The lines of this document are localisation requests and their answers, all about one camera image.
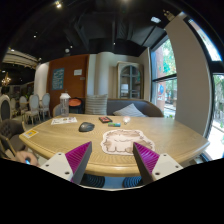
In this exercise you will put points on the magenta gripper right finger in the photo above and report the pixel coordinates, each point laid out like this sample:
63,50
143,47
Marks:
153,166

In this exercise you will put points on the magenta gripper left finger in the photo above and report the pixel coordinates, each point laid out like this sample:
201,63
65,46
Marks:
71,165

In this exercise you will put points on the black computer mouse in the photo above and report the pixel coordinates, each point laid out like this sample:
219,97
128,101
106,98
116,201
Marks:
86,127

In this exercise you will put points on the cat-shaped mouse pad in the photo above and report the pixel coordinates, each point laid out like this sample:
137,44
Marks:
120,141

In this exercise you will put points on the person's hand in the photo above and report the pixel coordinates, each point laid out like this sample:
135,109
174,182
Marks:
26,158

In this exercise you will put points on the oval wooden table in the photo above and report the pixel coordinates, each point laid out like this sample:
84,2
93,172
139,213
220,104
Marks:
168,135

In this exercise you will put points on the white printed leaflet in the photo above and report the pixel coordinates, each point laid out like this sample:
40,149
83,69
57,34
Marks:
64,120

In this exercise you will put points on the small clear glass object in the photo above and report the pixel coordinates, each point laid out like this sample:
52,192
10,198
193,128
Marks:
126,119

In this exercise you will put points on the dark red card box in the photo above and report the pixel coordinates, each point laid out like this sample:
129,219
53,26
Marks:
105,119

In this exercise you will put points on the green blue small box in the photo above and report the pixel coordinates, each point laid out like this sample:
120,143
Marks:
114,124

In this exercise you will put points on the light grey cushion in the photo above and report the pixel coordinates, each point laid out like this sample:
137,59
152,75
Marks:
129,110

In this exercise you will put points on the orange black bag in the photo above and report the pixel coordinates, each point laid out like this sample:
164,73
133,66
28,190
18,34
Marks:
75,106

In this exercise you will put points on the grey upholstered sofa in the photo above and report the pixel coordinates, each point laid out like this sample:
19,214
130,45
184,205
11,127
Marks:
114,107

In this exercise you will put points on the yellow sticker card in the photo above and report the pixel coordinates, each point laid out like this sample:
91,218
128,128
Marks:
30,133

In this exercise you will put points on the striped grey cushion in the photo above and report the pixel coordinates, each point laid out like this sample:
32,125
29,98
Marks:
96,104

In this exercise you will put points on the clear plastic shaker bottle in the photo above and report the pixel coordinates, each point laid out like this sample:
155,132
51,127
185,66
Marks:
64,103

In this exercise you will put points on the white dining chair far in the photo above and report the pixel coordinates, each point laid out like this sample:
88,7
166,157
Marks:
45,102

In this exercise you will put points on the white dining chair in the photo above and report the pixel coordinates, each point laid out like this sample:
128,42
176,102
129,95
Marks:
45,102
23,104
34,108

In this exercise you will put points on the dark grey tufted armchair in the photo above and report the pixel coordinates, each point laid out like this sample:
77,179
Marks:
11,147

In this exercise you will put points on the white dining chair rear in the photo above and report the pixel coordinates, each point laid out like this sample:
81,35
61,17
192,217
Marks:
23,104

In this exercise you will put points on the arched glass display cabinet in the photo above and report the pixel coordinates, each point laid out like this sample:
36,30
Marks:
130,79

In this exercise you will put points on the white notice paper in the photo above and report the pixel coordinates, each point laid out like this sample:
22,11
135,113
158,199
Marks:
78,72

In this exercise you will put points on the blue wall poster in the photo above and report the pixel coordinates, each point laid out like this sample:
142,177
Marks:
58,79

